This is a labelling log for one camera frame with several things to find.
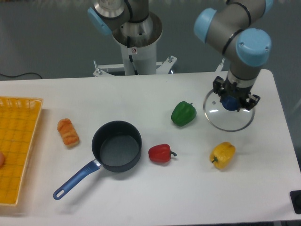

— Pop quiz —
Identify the red bell pepper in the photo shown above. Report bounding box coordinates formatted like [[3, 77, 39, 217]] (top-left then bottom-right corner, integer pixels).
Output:
[[148, 144, 177, 163]]

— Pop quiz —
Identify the glass lid with blue knob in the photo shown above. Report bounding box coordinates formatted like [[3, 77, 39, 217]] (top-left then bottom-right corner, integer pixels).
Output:
[[203, 90, 255, 132]]

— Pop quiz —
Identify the green bell pepper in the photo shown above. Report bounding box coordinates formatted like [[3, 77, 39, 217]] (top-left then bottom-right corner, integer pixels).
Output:
[[171, 101, 197, 127]]

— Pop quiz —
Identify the black device at table corner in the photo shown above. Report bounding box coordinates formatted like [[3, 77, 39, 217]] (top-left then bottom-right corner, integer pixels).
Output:
[[290, 190, 301, 214]]

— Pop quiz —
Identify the yellow wicker basket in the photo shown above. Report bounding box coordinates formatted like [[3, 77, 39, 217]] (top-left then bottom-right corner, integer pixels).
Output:
[[0, 96, 43, 206]]

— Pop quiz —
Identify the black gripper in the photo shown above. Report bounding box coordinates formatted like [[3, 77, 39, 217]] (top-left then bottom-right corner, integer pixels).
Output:
[[213, 76, 261, 112]]

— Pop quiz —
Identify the black cable on floor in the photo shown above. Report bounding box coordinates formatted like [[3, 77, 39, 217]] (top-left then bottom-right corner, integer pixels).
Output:
[[0, 72, 43, 80]]

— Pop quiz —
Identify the orange bread roll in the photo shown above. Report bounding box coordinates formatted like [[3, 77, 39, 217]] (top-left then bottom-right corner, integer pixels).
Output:
[[57, 118, 79, 148]]

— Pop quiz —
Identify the black saucepan with blue handle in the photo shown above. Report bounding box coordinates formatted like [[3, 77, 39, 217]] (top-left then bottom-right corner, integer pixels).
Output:
[[53, 121, 142, 200]]

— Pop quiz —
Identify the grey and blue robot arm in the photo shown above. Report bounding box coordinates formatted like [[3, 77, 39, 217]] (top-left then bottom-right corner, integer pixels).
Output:
[[87, 0, 273, 111]]

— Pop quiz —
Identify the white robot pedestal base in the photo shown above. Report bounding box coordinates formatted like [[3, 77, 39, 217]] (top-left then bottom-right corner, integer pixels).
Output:
[[92, 13, 226, 78]]

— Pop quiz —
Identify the yellow bell pepper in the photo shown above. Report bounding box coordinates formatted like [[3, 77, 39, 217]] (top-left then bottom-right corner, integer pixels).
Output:
[[209, 142, 236, 170]]

